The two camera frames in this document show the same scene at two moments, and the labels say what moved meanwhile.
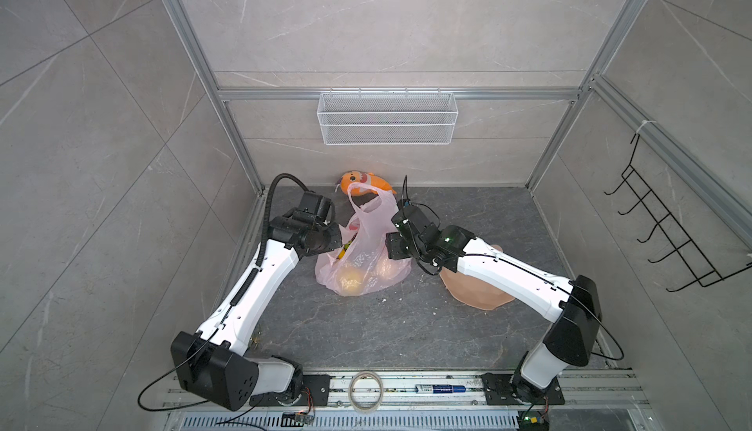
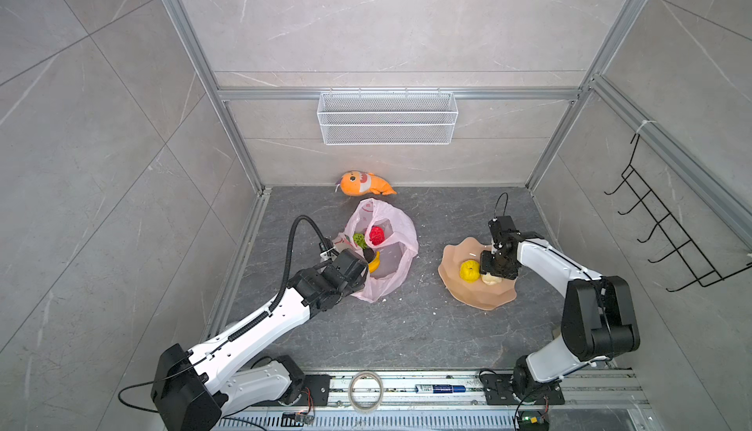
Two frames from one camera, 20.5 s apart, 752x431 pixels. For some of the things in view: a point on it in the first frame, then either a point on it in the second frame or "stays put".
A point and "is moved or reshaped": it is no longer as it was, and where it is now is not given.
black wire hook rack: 701,267 stays put
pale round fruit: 352,282 is moved or reshaped
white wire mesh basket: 387,119 stays put
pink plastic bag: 361,265 is moved or reshaped
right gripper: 393,241 → 485,263
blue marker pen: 439,388 stays put
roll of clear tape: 352,383 stays put
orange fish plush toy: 354,176 stays put
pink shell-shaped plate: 474,293 stays put
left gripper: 335,242 → 357,284
